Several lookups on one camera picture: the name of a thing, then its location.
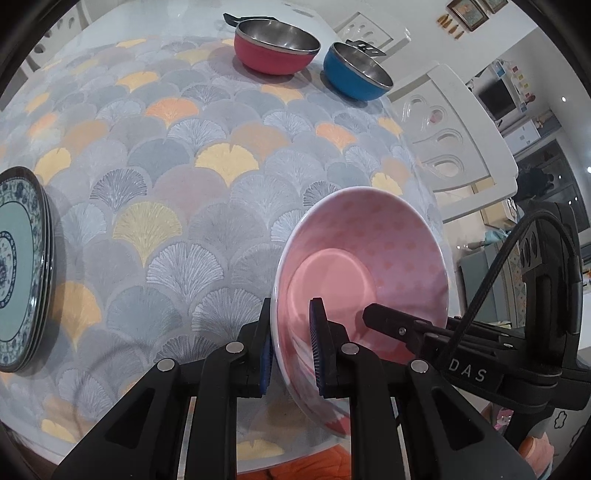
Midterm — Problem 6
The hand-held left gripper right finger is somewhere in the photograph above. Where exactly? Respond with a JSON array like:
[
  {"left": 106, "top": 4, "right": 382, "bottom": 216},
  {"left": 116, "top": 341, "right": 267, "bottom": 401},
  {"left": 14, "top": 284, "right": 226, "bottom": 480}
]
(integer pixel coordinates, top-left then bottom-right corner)
[{"left": 308, "top": 296, "right": 539, "bottom": 480}]

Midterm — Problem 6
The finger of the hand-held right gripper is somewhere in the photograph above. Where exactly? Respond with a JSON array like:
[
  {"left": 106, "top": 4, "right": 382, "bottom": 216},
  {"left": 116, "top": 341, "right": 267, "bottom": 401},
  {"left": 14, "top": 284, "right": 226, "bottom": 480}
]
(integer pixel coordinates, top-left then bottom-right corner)
[
  {"left": 445, "top": 316, "right": 526, "bottom": 343},
  {"left": 361, "top": 302, "right": 452, "bottom": 366}
]

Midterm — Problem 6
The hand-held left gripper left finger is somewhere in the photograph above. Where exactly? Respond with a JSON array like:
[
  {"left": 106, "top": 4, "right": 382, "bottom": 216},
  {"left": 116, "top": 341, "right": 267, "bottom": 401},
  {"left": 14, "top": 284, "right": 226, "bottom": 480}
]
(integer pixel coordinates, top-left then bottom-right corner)
[{"left": 53, "top": 298, "right": 274, "bottom": 480}]

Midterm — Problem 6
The pink polka dot bowl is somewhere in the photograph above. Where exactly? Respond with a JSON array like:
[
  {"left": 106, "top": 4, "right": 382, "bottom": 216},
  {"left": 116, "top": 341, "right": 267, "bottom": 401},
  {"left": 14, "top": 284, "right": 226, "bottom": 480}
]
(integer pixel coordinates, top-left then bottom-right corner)
[{"left": 273, "top": 186, "right": 450, "bottom": 439}]

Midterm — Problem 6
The blue floral patterned plate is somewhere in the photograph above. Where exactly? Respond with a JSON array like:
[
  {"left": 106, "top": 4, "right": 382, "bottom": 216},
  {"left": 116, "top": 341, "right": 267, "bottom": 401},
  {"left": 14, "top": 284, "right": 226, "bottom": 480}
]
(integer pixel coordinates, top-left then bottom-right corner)
[
  {"left": 0, "top": 180, "right": 52, "bottom": 365},
  {"left": 0, "top": 166, "right": 49, "bottom": 361},
  {"left": 0, "top": 189, "right": 55, "bottom": 370},
  {"left": 0, "top": 198, "right": 57, "bottom": 374}
]

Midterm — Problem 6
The grey green cushioned seat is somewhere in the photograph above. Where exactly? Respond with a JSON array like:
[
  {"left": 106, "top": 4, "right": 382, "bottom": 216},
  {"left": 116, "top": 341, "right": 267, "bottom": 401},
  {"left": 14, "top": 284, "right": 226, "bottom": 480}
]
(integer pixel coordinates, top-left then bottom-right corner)
[{"left": 458, "top": 251, "right": 509, "bottom": 321}]

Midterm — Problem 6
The orange cloth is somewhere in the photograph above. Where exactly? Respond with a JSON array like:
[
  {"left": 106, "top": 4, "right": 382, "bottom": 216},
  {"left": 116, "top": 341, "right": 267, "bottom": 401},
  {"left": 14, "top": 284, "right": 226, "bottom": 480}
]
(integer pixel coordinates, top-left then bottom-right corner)
[{"left": 240, "top": 434, "right": 555, "bottom": 480}]

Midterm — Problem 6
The large white carved chair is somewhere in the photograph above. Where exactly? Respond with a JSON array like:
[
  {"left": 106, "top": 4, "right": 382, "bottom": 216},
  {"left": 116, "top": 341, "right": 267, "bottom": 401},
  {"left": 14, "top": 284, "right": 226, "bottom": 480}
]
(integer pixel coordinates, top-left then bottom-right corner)
[{"left": 387, "top": 62, "right": 519, "bottom": 223}]

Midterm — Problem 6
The grey fan pattern tablecloth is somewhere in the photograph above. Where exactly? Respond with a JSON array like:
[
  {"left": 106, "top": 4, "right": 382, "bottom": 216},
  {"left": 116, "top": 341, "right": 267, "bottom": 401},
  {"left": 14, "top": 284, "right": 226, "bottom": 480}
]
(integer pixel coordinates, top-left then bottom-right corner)
[{"left": 0, "top": 37, "right": 439, "bottom": 462}]

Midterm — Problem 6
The white cabinet with coloured stickers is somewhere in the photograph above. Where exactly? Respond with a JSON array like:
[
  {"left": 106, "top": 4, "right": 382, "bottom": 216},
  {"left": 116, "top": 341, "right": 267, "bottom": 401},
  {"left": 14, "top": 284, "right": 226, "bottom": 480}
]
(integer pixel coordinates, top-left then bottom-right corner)
[{"left": 466, "top": 58, "right": 543, "bottom": 148}]

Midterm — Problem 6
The white microwave oven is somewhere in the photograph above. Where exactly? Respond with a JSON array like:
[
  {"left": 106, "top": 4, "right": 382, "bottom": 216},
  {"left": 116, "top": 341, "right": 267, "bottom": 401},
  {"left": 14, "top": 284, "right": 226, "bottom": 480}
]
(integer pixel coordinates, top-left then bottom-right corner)
[{"left": 478, "top": 78, "right": 518, "bottom": 121}]

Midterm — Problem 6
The black cable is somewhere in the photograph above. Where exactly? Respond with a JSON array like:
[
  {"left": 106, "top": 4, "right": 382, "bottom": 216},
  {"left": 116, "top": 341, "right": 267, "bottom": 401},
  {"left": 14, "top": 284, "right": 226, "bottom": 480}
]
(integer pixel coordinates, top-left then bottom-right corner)
[{"left": 436, "top": 210, "right": 583, "bottom": 370}]

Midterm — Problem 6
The blue steel bowl with handle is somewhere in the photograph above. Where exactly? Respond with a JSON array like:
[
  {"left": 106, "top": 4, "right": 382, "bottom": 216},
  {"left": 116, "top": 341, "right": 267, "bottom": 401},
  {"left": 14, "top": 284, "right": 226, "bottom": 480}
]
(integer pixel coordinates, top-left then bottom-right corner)
[{"left": 322, "top": 39, "right": 394, "bottom": 102}]

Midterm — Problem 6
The red steel bowl with handle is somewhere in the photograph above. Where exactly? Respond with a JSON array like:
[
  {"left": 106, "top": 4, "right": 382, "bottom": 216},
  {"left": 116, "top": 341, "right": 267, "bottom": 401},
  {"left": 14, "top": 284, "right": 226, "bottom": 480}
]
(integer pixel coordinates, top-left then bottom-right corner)
[{"left": 223, "top": 12, "right": 321, "bottom": 76}]

